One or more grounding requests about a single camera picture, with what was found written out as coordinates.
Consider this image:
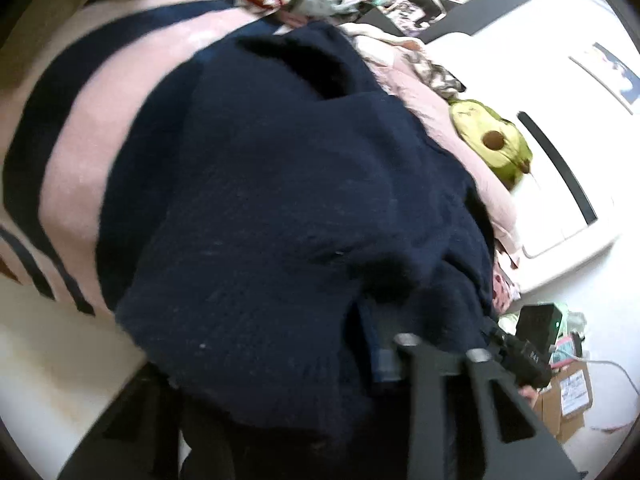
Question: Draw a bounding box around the black shelf unit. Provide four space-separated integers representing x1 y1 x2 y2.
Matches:
357 0 532 46

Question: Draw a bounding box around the floral print cloth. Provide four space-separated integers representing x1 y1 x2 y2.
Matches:
491 260 522 317

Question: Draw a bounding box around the green avocado plush toy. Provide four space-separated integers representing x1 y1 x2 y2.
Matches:
448 100 534 183

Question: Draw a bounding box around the wall poster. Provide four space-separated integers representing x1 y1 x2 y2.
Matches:
570 42 640 117

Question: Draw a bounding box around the teal pink packet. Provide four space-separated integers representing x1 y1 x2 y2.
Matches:
549 310 587 365

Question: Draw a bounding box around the pink navy striped blanket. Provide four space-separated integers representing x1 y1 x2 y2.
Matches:
0 0 291 317

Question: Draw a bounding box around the white cabinet with black strip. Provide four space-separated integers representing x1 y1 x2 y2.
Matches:
425 32 623 296

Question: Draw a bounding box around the cardboard box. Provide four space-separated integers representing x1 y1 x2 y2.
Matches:
531 360 594 445

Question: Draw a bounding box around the pink quilt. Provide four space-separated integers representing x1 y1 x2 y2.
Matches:
342 22 522 267

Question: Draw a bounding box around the white cable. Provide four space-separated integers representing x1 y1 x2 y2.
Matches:
549 357 640 392

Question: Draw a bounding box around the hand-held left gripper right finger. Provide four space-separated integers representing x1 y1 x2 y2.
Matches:
371 331 581 480

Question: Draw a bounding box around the pile of mixed clothes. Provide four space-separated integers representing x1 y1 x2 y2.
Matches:
280 0 386 31

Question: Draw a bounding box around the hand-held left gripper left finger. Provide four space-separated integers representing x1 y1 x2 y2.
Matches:
57 361 182 480

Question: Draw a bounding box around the navy knit sweater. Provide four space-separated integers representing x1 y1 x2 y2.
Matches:
97 21 501 441

